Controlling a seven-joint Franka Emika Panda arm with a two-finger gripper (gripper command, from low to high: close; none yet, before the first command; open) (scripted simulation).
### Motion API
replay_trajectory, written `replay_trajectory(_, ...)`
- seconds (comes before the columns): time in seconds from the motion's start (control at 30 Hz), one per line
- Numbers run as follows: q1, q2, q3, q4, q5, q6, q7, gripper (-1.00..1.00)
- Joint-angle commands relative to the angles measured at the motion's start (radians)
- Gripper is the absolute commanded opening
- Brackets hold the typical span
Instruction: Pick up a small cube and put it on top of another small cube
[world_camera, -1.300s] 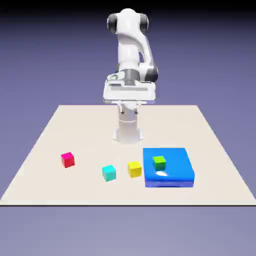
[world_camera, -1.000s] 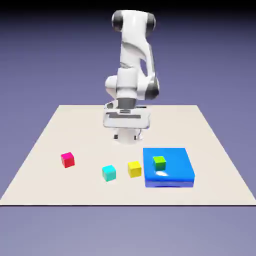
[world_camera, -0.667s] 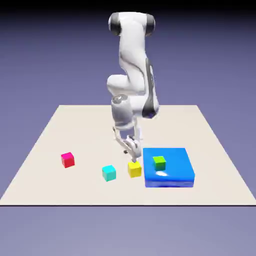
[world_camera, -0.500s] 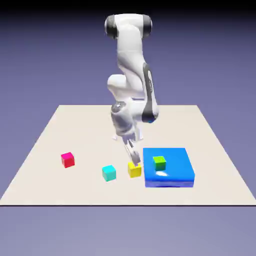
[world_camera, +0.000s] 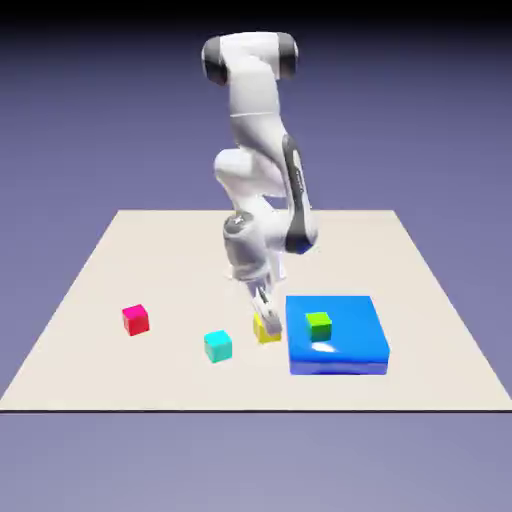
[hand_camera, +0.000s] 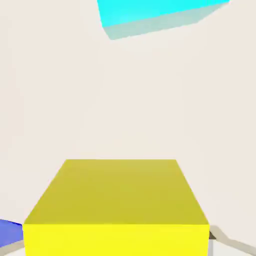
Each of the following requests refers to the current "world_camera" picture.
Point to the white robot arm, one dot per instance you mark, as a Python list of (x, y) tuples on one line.
[(256, 120)]

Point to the large blue box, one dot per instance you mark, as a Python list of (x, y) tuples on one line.
[(338, 340)]

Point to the small yellow cube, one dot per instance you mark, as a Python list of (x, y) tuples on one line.
[(264, 334)]

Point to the small cyan cube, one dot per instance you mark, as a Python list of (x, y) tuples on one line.
[(218, 346)]

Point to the small green cube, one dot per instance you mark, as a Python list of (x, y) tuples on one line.
[(318, 326)]

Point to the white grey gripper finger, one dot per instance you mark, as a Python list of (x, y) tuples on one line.
[(272, 324)]

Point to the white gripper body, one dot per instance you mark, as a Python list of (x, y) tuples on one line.
[(262, 298)]

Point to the small red cube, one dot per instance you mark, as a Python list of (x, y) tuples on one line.
[(135, 319)]

